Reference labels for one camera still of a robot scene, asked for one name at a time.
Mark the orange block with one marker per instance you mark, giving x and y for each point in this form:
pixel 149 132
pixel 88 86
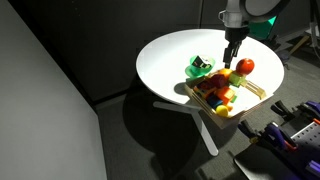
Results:
pixel 225 94

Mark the grey metal bar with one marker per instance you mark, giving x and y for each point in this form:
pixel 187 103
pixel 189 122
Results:
pixel 295 36

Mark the purple clamp orange tips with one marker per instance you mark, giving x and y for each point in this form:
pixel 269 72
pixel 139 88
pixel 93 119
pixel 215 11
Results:
pixel 300 111
pixel 273 136

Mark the red ball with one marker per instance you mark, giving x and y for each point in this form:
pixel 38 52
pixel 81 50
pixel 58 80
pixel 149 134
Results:
pixel 245 66

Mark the multicolour printed cube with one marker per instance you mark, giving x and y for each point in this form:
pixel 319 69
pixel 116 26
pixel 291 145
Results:
pixel 202 87

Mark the black perforated board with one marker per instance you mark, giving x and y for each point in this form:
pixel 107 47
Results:
pixel 308 146

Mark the black white printed cube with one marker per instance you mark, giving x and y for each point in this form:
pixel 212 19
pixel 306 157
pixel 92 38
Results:
pixel 202 62

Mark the small orange piece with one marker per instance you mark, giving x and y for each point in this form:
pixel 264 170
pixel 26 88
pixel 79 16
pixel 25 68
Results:
pixel 230 107

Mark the orange ball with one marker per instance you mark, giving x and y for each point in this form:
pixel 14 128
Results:
pixel 226 71

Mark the yellow-green cube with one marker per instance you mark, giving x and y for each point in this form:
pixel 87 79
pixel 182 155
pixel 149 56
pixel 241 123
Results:
pixel 236 80

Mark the green bowl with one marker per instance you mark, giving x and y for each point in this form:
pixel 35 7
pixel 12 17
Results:
pixel 199 70

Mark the yellow ball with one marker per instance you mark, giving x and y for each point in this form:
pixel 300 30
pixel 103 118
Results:
pixel 222 111

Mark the wooden stick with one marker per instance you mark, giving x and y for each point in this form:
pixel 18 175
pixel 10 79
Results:
pixel 299 44

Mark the green block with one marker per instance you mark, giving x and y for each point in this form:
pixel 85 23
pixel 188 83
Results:
pixel 234 99

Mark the grey metal plate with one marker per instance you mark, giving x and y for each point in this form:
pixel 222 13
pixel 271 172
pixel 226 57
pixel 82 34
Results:
pixel 260 165

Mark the wooden tray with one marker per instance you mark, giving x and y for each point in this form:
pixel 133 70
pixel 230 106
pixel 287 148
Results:
pixel 250 98

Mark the green saucer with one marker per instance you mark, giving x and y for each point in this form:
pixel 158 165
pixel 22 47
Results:
pixel 188 71

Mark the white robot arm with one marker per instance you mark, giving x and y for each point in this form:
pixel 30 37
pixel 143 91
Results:
pixel 253 8

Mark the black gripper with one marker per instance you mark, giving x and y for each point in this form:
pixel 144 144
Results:
pixel 236 35

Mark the blue block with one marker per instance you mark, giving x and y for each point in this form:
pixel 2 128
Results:
pixel 214 101

